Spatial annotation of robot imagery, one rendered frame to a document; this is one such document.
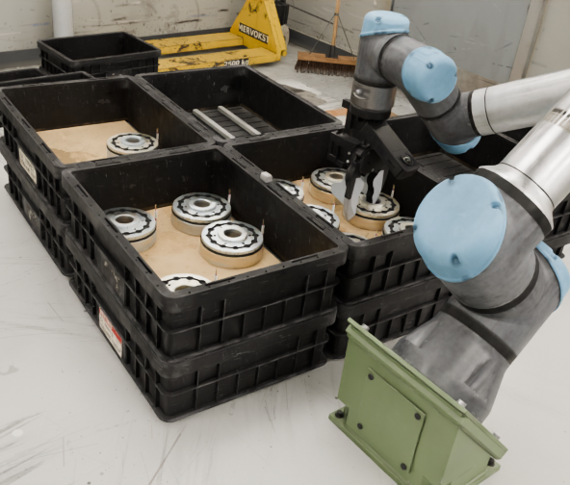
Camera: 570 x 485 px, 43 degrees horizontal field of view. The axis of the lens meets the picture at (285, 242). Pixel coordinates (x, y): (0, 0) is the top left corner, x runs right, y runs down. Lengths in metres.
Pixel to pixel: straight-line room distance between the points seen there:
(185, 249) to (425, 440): 0.50
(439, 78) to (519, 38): 3.20
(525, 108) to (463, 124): 0.10
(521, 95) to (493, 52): 3.23
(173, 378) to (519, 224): 0.50
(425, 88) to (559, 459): 0.58
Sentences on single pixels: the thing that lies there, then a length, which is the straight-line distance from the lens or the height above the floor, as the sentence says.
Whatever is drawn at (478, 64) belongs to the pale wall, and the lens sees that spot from 4.45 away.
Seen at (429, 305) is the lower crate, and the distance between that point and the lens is 1.27.
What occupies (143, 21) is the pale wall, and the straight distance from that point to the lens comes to 5.00.
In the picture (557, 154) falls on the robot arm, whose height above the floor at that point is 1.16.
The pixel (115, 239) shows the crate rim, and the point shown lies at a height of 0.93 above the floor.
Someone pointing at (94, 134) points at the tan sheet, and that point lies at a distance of 1.61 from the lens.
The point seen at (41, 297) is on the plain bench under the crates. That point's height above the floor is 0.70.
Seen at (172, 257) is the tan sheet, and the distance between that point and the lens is 1.17.
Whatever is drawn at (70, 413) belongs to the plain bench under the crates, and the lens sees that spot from 1.09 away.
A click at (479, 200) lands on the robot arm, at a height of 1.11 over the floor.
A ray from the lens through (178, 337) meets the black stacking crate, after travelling 0.97.
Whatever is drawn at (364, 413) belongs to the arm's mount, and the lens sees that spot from 1.03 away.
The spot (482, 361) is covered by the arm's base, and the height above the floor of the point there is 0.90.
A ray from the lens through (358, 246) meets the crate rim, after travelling 1.06.
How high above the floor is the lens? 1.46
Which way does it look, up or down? 31 degrees down
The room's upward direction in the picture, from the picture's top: 7 degrees clockwise
